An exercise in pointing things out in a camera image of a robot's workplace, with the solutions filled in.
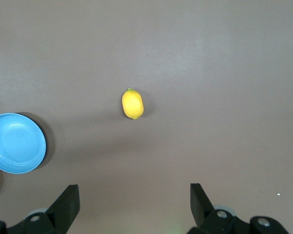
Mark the small yellow lemon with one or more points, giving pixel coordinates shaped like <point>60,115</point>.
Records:
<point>133,104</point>

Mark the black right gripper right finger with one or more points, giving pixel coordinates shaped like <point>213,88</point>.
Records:
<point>205,214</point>

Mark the blue round plate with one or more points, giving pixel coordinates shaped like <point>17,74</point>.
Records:
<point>14,143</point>

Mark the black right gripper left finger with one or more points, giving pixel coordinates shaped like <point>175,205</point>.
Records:
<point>61,212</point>

